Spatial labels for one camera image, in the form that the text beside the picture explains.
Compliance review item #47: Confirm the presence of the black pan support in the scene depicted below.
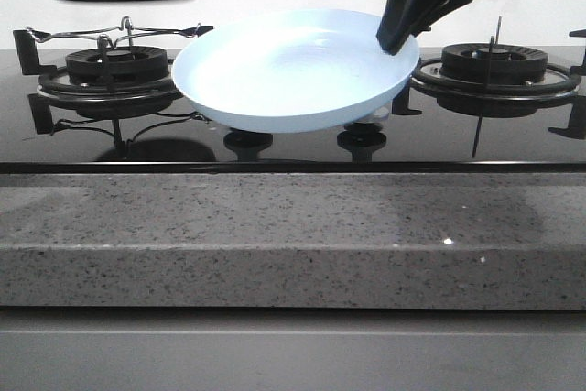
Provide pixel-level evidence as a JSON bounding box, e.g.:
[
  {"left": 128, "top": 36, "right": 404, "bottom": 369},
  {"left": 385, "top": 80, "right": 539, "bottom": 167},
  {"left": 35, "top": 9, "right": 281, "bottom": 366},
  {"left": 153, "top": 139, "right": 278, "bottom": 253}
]
[
  {"left": 410, "top": 31, "right": 585, "bottom": 140},
  {"left": 13, "top": 16, "right": 214, "bottom": 120}
]

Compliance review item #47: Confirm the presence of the right silver stove knob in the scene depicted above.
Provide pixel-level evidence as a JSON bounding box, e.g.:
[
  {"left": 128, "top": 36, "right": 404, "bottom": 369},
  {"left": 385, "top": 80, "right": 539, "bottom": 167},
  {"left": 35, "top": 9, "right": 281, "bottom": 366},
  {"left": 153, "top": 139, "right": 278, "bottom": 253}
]
[{"left": 344, "top": 107, "right": 390, "bottom": 133}]

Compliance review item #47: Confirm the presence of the light blue plate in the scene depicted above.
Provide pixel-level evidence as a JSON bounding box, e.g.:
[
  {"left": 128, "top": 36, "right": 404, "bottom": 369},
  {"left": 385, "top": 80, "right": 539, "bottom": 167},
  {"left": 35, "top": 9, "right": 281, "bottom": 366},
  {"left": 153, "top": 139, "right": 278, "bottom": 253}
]
[{"left": 172, "top": 9, "right": 420, "bottom": 133}]

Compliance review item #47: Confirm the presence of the grey cabinet front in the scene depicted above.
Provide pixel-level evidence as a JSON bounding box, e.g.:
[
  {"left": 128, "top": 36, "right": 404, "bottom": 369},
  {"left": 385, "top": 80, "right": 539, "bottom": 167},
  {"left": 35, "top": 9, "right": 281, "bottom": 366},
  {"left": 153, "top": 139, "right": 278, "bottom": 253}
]
[{"left": 1, "top": 308, "right": 585, "bottom": 390}]

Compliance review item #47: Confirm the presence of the black gas burner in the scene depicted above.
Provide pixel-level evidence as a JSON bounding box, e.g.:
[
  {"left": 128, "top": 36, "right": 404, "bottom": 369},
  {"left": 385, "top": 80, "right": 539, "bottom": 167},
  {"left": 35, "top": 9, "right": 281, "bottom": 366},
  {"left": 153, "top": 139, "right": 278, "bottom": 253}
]
[
  {"left": 439, "top": 43, "right": 548, "bottom": 85},
  {"left": 65, "top": 46, "right": 168, "bottom": 86}
]

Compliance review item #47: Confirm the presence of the left black gas burner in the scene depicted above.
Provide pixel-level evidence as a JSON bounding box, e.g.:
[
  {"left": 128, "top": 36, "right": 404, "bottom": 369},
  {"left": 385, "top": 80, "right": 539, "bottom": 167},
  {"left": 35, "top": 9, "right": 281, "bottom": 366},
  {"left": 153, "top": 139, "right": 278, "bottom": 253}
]
[{"left": 65, "top": 46, "right": 168, "bottom": 86}]

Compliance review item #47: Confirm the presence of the left black pan support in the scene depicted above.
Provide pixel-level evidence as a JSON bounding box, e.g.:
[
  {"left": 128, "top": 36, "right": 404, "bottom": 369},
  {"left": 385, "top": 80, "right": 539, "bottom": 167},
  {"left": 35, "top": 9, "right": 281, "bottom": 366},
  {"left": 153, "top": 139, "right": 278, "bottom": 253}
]
[{"left": 13, "top": 16, "right": 214, "bottom": 120}]

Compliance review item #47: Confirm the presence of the black glass cooktop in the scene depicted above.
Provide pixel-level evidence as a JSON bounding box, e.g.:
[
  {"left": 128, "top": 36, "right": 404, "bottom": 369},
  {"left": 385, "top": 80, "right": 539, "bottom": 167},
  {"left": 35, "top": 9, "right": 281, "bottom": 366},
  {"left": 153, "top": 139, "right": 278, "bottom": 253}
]
[{"left": 1, "top": 49, "right": 585, "bottom": 174}]

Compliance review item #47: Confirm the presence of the right black gas burner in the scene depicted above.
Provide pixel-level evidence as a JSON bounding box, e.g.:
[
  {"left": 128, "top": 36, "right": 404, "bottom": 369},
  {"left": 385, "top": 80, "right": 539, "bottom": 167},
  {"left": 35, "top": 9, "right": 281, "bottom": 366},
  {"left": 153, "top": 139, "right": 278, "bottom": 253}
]
[{"left": 439, "top": 43, "right": 548, "bottom": 85}]

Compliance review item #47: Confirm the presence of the wire pan reducer ring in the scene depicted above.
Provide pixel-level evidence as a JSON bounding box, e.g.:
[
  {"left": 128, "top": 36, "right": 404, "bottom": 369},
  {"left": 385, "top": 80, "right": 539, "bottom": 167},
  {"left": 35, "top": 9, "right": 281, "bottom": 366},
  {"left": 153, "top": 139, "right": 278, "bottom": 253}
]
[{"left": 26, "top": 16, "right": 202, "bottom": 51}]

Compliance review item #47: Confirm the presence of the right black pan support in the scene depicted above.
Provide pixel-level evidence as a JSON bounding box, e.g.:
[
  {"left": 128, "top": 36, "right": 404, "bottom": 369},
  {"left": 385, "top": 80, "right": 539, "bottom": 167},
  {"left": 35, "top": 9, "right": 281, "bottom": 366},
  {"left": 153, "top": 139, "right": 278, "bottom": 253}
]
[{"left": 410, "top": 31, "right": 585, "bottom": 140}]

